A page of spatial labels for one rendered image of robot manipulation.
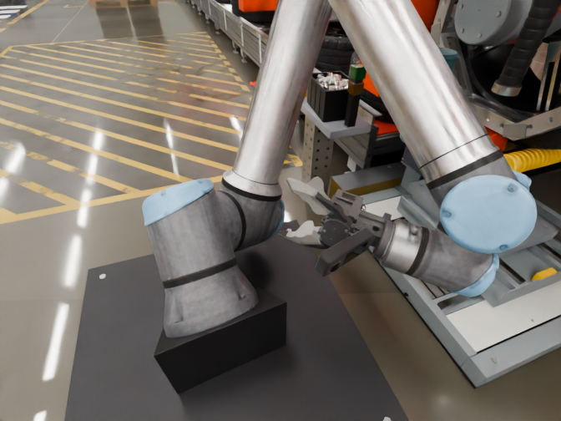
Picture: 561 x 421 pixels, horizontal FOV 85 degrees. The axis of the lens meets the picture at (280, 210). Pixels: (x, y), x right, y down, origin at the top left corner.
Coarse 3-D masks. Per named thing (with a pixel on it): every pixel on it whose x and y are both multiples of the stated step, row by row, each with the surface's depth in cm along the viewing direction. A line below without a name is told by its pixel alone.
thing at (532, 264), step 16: (400, 208) 129; (416, 208) 124; (416, 224) 121; (432, 224) 117; (512, 256) 105; (528, 256) 105; (544, 256) 102; (560, 256) 100; (496, 272) 98; (512, 272) 95; (528, 272) 100; (544, 272) 96; (560, 272) 97; (496, 288) 93; (512, 288) 94; (528, 288) 96; (496, 304) 95
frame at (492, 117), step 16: (448, 0) 84; (448, 16) 87; (432, 32) 91; (448, 32) 90; (464, 64) 90; (464, 80) 90; (480, 112) 83; (496, 112) 80; (512, 112) 80; (560, 112) 66; (496, 128) 80; (512, 128) 76; (528, 128) 73; (544, 128) 70
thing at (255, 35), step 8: (240, 24) 292; (248, 24) 276; (240, 32) 301; (248, 32) 278; (256, 32) 256; (256, 40) 260; (264, 40) 243; (264, 48) 248; (320, 72) 176; (360, 104) 141; (360, 112) 141; (368, 112) 135; (376, 112) 135; (368, 120) 136; (376, 128) 136; (368, 136) 138; (376, 136) 139
